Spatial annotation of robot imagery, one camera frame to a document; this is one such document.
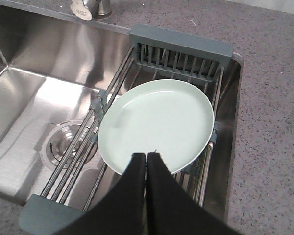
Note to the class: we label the stainless steel sink basin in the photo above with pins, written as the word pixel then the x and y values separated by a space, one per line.
pixel 50 70

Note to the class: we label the stainless steel faucet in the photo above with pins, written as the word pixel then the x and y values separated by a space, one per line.
pixel 90 9

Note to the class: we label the round steel sink drain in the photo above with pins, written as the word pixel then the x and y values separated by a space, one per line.
pixel 57 142

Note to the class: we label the teal and steel dish rack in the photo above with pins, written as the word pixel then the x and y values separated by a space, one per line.
pixel 155 54

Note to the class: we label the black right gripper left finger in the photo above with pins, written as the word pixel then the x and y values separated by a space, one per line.
pixel 120 211

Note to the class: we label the light green round plate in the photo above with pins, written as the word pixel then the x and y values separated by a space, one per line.
pixel 169 117

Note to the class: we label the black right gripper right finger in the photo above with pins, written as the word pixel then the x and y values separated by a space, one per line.
pixel 171 211

